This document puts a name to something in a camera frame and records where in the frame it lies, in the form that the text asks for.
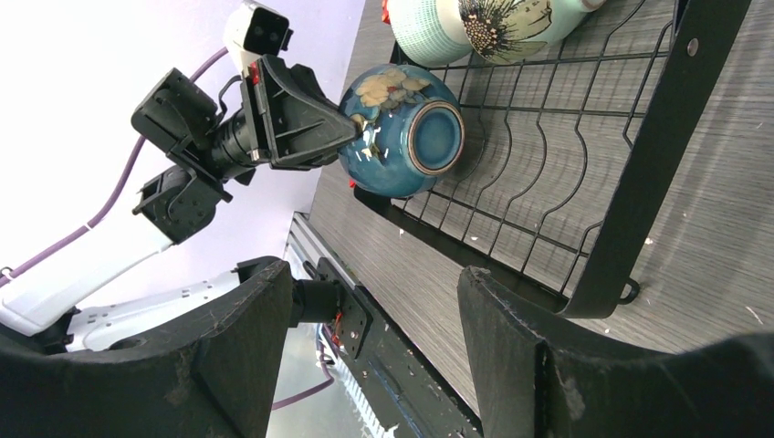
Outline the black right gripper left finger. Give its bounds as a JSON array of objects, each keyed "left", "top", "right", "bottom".
[{"left": 1, "top": 260, "right": 293, "bottom": 437}]

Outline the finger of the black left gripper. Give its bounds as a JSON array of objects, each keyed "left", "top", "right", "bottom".
[{"left": 257, "top": 55, "right": 359, "bottom": 171}]

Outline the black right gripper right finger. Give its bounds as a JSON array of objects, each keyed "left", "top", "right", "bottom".
[{"left": 457, "top": 266, "right": 773, "bottom": 437}]

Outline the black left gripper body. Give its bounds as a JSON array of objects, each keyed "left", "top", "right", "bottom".
[{"left": 205, "top": 63, "right": 271, "bottom": 182}]

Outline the dark blue glazed bowl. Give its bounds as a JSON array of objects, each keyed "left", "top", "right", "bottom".
[{"left": 338, "top": 64, "right": 465, "bottom": 198}]

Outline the light blue dotted bowl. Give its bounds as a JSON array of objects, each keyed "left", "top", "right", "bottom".
[{"left": 388, "top": 0, "right": 473, "bottom": 68}]

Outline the pale green ceramic bowl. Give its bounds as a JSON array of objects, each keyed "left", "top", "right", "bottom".
[{"left": 458, "top": 0, "right": 606, "bottom": 65}]

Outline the black wire dish rack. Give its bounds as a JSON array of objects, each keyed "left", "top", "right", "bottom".
[{"left": 354, "top": 1, "right": 750, "bottom": 318}]

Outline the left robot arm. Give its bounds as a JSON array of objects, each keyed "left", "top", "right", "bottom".
[{"left": 1, "top": 55, "right": 359, "bottom": 351}]

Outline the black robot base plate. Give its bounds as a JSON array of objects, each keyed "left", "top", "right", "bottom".
[{"left": 303, "top": 257, "right": 483, "bottom": 437}]

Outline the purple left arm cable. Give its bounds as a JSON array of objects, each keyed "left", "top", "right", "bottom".
[{"left": 0, "top": 47, "right": 231, "bottom": 290}]

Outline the perforated metal rail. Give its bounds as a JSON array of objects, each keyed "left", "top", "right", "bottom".
[{"left": 317, "top": 324, "right": 398, "bottom": 438}]

